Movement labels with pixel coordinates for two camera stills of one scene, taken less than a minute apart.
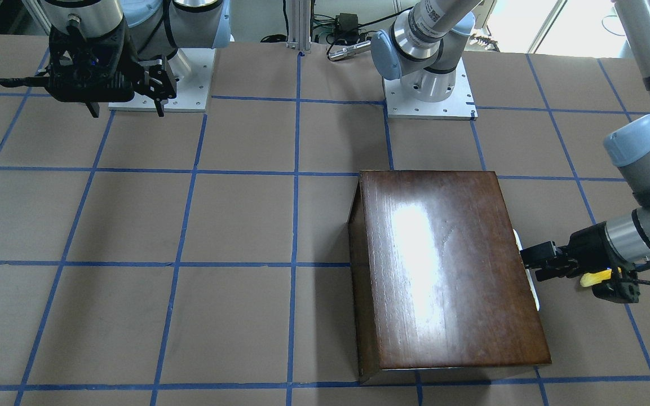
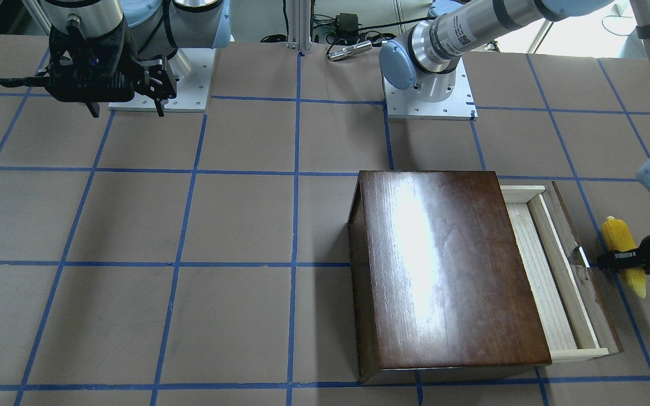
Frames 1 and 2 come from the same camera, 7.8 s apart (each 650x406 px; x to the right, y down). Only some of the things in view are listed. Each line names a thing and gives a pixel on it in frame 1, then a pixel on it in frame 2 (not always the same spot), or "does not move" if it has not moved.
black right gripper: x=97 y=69 does not move
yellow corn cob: x=589 y=279 to x=618 y=236
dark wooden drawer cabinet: x=438 y=279 does not move
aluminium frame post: x=299 y=25 does not move
